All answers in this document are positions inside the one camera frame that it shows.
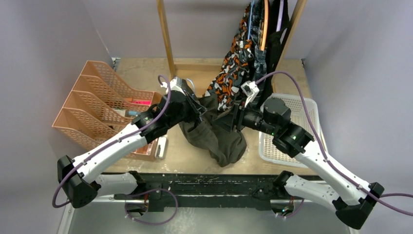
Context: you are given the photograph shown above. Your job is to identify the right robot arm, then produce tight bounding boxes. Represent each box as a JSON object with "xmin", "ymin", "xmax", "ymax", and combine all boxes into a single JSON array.
[{"xmin": 214, "ymin": 81, "xmax": 384, "ymax": 230}]

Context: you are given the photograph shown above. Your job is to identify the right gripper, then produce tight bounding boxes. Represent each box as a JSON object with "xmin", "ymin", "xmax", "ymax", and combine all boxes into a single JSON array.
[{"xmin": 212, "ymin": 98, "xmax": 278, "ymax": 136}]

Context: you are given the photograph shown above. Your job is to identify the blue wire hanger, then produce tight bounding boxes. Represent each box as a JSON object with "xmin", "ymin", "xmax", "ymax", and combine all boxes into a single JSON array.
[{"xmin": 186, "ymin": 78, "xmax": 196, "ymax": 97}]

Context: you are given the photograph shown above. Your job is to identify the white plastic basket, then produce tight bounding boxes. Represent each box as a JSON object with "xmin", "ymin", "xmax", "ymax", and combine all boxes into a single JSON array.
[{"xmin": 258, "ymin": 93, "xmax": 323, "ymax": 169}]

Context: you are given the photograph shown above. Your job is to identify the pink highlighter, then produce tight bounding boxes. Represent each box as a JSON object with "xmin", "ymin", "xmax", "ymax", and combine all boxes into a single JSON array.
[{"xmin": 131, "ymin": 100, "xmax": 151, "ymax": 105}]

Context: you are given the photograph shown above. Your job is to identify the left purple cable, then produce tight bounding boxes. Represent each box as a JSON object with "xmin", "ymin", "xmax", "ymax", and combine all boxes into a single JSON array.
[{"xmin": 51, "ymin": 75, "xmax": 171, "ymax": 209}]

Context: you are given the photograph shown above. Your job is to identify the purple hanger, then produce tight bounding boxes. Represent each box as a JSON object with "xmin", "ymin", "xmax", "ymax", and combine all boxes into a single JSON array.
[{"xmin": 276, "ymin": 0, "xmax": 284, "ymax": 32}]

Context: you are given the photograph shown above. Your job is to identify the peach plastic file organizer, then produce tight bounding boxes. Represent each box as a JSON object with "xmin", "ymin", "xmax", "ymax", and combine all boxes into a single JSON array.
[{"xmin": 52, "ymin": 60, "xmax": 162, "ymax": 151}]

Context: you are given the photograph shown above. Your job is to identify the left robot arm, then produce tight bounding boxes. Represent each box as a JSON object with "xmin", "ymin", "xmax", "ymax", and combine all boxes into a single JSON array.
[{"xmin": 52, "ymin": 77, "xmax": 207, "ymax": 208}]

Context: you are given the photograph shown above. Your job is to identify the grey camouflage shorts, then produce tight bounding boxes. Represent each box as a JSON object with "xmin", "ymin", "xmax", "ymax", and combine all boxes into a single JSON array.
[{"xmin": 248, "ymin": 0, "xmax": 267, "ymax": 81}]

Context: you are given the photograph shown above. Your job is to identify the wooden clothes rack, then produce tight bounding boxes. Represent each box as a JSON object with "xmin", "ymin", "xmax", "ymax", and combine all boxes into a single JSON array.
[{"xmin": 156, "ymin": 0, "xmax": 307, "ymax": 95}]

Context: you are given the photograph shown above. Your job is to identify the orange hanger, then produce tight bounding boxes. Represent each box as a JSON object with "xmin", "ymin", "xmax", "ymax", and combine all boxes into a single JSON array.
[{"xmin": 260, "ymin": 0, "xmax": 269, "ymax": 51}]

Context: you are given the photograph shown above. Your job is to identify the white stapler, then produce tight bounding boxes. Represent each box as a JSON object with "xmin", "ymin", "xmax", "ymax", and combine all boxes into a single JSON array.
[{"xmin": 154, "ymin": 136, "xmax": 168, "ymax": 160}]

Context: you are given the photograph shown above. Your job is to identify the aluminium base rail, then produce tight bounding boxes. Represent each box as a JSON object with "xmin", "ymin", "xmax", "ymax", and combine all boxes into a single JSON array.
[{"xmin": 66, "ymin": 173, "xmax": 352, "ymax": 214}]

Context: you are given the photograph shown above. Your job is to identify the black garment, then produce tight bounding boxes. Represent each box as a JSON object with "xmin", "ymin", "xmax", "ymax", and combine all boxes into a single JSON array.
[{"xmin": 261, "ymin": 0, "xmax": 293, "ymax": 104}]

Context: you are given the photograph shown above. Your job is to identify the olive green shorts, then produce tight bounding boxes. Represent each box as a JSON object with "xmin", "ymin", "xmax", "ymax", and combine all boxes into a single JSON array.
[{"xmin": 179, "ymin": 94, "xmax": 247, "ymax": 167}]

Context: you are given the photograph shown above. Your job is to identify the orange camouflage shorts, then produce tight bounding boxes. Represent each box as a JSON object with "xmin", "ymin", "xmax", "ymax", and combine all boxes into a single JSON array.
[{"xmin": 204, "ymin": 4, "xmax": 254, "ymax": 112}]

